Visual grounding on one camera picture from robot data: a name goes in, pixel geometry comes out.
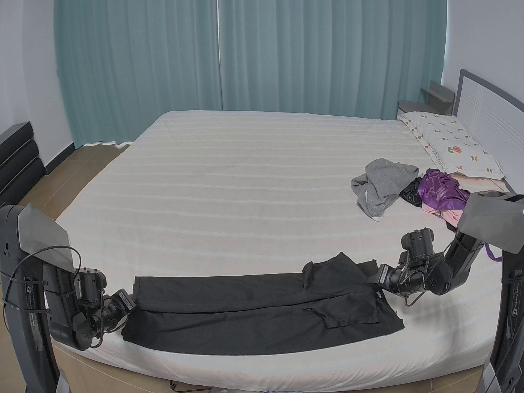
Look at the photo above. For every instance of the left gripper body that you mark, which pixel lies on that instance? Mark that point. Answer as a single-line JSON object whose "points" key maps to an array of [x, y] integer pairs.
{"points": [[120, 307]]}

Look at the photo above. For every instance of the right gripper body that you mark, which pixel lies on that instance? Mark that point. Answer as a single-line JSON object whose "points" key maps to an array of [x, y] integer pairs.
{"points": [[385, 279]]}

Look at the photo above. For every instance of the black T-shirt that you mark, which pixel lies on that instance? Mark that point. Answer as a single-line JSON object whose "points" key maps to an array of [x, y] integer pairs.
{"points": [[254, 313]]}

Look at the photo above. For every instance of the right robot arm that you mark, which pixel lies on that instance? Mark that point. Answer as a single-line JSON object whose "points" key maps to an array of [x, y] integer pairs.
{"points": [[491, 219]]}

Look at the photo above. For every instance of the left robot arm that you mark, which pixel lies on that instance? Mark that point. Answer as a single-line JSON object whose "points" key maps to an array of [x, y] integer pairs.
{"points": [[37, 235]]}

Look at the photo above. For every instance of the bed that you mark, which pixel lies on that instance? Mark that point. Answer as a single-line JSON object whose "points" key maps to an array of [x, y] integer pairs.
{"points": [[245, 178]]}

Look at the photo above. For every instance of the pink garment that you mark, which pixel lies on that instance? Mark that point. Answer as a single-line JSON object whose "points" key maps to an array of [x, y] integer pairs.
{"points": [[444, 215]]}

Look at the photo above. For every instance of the black shiny garment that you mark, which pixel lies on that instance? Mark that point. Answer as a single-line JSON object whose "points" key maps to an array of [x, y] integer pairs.
{"points": [[411, 195]]}

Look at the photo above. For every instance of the grey garment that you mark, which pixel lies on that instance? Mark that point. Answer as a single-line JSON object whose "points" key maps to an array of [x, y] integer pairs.
{"points": [[385, 182]]}

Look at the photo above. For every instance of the purple satin garment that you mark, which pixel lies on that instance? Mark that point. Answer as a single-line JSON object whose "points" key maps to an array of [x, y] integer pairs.
{"points": [[442, 188]]}

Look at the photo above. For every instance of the white printed pillow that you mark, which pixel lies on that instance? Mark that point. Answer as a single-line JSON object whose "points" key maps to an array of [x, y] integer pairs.
{"points": [[450, 141]]}

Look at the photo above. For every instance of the grey bedside table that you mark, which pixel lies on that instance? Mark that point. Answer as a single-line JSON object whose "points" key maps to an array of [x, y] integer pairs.
{"points": [[417, 107]]}

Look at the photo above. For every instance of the black chest of drawers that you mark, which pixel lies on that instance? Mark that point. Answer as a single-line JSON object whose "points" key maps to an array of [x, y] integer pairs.
{"points": [[18, 158]]}

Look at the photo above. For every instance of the blue-green curtain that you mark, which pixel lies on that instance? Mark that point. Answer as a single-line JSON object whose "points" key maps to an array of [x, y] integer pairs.
{"points": [[331, 43], [139, 55]]}

